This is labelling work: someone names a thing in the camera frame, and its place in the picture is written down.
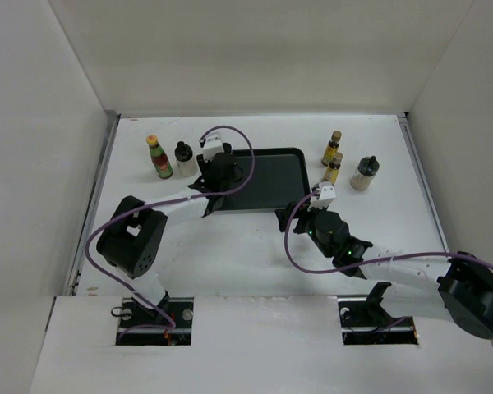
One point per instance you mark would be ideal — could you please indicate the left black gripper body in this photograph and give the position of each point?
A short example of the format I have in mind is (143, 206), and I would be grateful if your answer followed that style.
(205, 166)

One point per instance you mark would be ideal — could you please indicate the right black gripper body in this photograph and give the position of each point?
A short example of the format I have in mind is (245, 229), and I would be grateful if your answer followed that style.
(306, 223)

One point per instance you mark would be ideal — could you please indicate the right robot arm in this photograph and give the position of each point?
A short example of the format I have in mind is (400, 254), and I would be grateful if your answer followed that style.
(450, 286)

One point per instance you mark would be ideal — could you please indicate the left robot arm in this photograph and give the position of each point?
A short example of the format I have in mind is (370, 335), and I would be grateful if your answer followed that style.
(130, 241)

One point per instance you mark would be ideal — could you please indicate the black plastic tray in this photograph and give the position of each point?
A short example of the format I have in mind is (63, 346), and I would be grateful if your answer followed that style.
(278, 177)

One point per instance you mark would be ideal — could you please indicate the left white powder shaker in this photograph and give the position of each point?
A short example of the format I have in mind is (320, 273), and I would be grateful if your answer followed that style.
(185, 159)

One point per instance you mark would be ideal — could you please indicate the white powder shaker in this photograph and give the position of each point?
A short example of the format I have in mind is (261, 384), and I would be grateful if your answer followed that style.
(365, 173)
(185, 159)

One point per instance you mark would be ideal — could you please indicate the red chili sauce bottle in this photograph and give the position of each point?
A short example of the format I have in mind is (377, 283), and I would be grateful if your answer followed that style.
(159, 158)

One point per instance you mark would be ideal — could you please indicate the front yellow label bottle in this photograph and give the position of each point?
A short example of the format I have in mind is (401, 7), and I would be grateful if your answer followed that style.
(332, 170)

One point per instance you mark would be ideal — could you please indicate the yellow label bottle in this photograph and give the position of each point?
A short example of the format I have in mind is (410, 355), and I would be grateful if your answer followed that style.
(331, 148)
(332, 170)

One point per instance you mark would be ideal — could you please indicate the right white powder shaker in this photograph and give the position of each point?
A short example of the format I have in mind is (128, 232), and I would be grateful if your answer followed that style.
(365, 173)

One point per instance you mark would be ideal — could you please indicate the rear yellow label bottle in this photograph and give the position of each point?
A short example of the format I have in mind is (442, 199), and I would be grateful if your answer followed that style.
(331, 148)

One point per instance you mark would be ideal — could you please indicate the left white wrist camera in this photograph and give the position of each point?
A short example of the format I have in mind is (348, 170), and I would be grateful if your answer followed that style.
(211, 145)

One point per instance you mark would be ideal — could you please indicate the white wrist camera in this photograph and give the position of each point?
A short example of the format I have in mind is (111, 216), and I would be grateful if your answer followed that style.
(323, 195)
(211, 145)

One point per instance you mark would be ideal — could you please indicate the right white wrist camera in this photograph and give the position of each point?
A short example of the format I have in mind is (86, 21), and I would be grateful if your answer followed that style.
(323, 195)

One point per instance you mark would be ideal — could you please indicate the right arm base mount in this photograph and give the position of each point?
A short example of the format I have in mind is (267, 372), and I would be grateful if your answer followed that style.
(364, 322)

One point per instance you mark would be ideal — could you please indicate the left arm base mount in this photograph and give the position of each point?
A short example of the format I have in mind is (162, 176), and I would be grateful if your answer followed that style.
(139, 326)

